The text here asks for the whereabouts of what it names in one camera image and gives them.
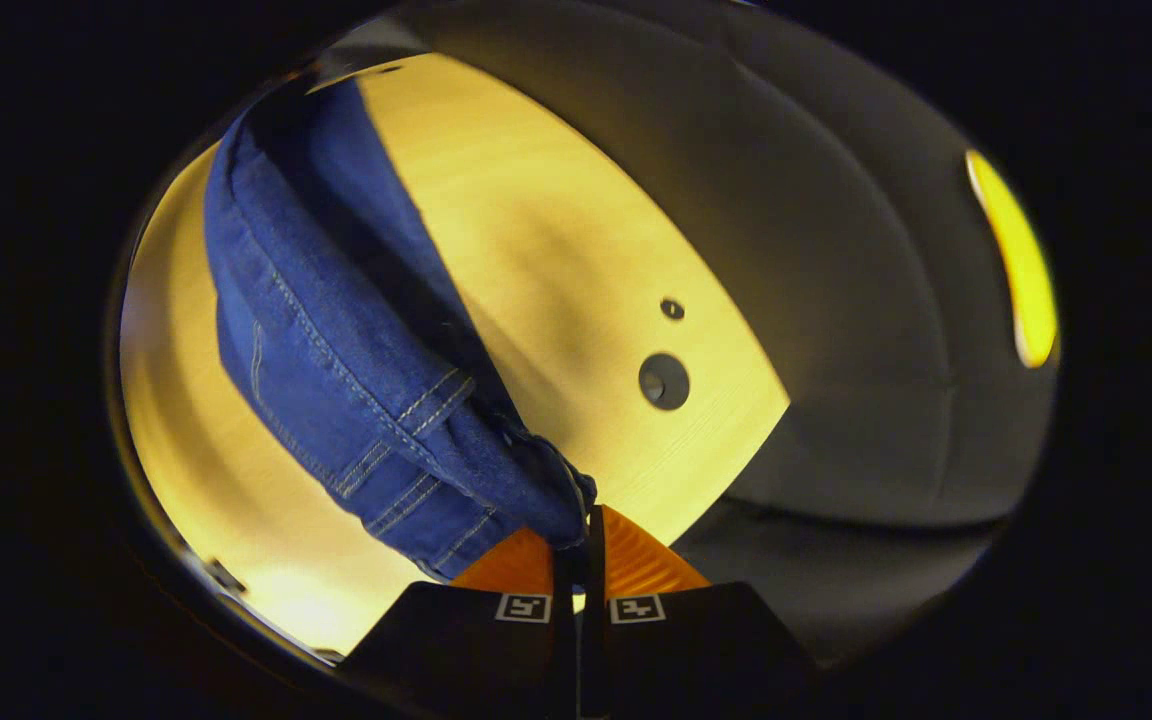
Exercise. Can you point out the blue denim jeans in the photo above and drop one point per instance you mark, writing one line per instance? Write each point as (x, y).
(336, 330)

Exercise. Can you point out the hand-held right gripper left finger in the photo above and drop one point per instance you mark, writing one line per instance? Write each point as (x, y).
(562, 650)

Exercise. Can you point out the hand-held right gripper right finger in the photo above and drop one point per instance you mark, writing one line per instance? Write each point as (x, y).
(591, 650)

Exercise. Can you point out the black backdrop cloth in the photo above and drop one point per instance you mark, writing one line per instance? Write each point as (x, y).
(836, 350)

